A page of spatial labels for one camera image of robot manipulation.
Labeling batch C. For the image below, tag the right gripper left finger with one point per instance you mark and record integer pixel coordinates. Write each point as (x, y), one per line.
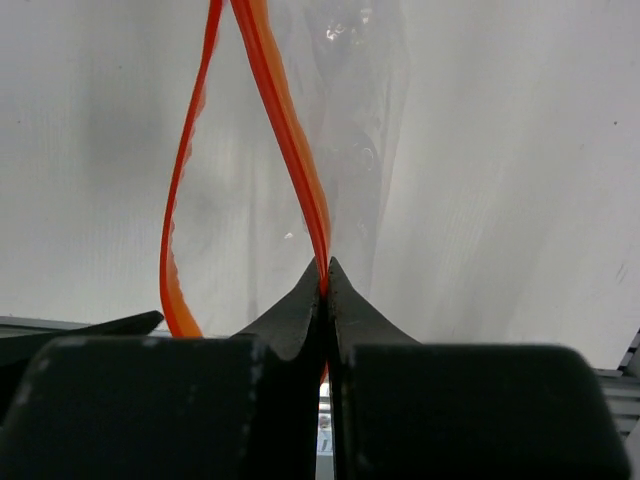
(93, 405)

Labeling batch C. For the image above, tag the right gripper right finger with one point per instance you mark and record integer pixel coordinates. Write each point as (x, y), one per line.
(403, 409)

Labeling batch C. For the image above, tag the clear zip bag orange zipper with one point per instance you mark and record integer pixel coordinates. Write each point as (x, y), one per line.
(285, 157)

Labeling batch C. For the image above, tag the aluminium mounting rail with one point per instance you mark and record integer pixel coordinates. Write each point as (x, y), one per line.
(620, 386)

